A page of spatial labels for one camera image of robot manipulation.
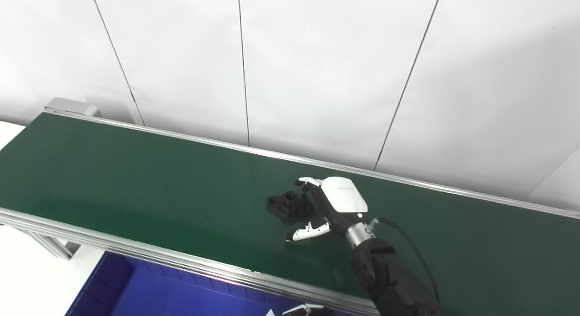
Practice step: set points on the blue plastic bin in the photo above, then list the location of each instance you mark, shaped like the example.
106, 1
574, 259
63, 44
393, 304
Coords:
149, 293

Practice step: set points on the black metal flange part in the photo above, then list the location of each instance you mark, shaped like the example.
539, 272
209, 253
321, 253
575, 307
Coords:
285, 202

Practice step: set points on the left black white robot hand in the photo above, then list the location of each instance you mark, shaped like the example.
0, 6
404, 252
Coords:
308, 310

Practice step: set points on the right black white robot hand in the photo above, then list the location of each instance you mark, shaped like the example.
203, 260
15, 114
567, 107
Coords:
342, 200

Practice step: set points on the green conveyor belt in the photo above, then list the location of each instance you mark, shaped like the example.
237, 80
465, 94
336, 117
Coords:
158, 184
158, 259

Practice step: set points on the aluminium conveyor leg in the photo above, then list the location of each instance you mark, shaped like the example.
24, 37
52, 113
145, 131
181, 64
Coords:
54, 244

